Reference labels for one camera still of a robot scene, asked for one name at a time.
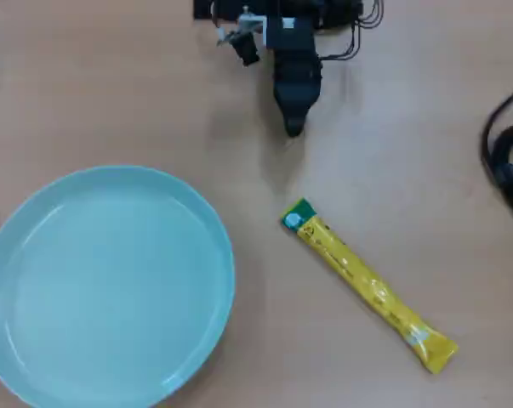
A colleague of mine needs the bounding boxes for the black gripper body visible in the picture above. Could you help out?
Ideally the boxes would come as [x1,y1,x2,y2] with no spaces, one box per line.
[264,16,324,104]

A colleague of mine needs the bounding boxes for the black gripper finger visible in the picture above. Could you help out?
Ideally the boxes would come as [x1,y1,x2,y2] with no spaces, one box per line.
[295,101,316,137]
[276,99,298,137]

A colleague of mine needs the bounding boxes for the yellow coffee stick packet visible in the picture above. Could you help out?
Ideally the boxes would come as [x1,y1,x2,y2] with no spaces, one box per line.
[280,197,459,376]

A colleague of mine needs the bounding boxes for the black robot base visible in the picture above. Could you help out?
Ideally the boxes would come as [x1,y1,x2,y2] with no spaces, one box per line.
[192,0,279,21]

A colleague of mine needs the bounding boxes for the light blue round plate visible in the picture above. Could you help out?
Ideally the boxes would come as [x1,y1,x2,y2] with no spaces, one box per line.
[0,164,237,408]

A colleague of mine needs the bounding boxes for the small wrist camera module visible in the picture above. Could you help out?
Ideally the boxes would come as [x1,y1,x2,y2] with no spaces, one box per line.
[215,7,269,67]

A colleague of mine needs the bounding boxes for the black robot wire bundle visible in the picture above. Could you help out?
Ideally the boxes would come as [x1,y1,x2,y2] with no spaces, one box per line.
[317,0,385,63]

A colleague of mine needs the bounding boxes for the thin black cable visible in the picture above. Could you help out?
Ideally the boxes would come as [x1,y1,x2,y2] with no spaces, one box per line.
[480,81,513,233]

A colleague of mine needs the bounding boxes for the thick black coiled cable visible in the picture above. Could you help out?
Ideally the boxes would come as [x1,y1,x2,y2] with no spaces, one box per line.
[491,122,513,199]

